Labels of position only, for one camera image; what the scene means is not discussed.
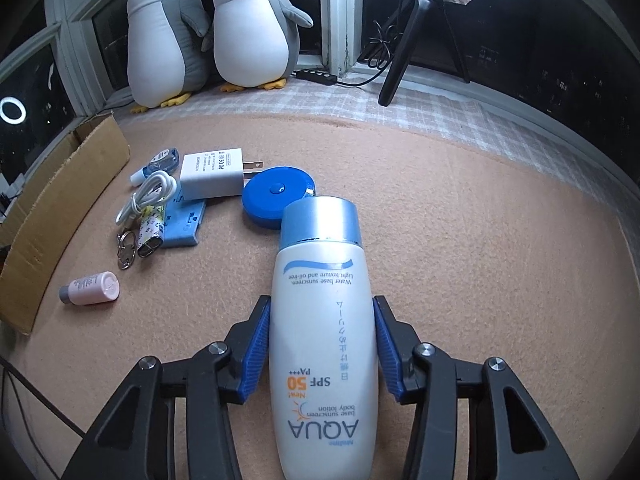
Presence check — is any black tripod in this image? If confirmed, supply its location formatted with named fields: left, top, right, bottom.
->
left=377, top=0, right=471, bottom=107

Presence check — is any white sunscreen bottle blue cap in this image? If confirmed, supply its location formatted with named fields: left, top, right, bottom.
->
left=269, top=196, right=382, bottom=480

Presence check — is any black power strip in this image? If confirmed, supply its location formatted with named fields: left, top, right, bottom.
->
left=295, top=67, right=337, bottom=83

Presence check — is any large penguin plush toy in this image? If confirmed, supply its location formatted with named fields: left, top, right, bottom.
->
left=121, top=0, right=213, bottom=115

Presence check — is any tan felt mat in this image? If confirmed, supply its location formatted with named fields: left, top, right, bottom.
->
left=0, top=105, right=640, bottom=480

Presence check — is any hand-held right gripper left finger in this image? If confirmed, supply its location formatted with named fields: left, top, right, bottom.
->
left=60, top=295, right=273, bottom=480

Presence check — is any small penguin plush toy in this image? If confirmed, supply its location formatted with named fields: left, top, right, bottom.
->
left=201, top=0, right=313, bottom=93

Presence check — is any cardboard box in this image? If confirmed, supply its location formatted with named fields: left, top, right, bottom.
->
left=0, top=112, right=132, bottom=336

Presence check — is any thin black cable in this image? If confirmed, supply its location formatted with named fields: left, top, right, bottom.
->
left=0, top=355, right=86, bottom=436

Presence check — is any white plug charger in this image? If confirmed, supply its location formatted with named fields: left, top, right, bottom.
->
left=178, top=146, right=264, bottom=200

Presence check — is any metal key ring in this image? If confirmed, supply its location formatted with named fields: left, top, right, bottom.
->
left=116, top=230, right=138, bottom=271

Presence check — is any white checked cloth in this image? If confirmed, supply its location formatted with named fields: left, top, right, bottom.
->
left=102, top=72, right=640, bottom=196

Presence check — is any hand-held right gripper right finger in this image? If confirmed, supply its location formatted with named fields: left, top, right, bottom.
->
left=372, top=295, right=581, bottom=480

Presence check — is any black controller cable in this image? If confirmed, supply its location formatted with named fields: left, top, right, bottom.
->
left=335, top=17, right=406, bottom=86

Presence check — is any round blue tape measure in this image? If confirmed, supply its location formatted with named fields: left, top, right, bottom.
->
left=241, top=165, right=317, bottom=228

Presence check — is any white window frame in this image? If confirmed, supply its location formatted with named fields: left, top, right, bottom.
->
left=0, top=0, right=371, bottom=121

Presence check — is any small pink bottle grey cap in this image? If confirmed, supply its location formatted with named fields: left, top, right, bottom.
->
left=59, top=271, right=121, bottom=307

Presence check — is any coiled white cable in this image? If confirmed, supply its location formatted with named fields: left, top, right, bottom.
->
left=116, top=170, right=178, bottom=228

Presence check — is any flat blue plastic case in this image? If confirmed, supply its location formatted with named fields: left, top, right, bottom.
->
left=161, top=195, right=208, bottom=249

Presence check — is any patterned lighter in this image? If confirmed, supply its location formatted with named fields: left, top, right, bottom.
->
left=137, top=205, right=168, bottom=259

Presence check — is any small clear blue dropper bottle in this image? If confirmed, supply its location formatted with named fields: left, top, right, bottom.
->
left=130, top=147, right=180, bottom=186

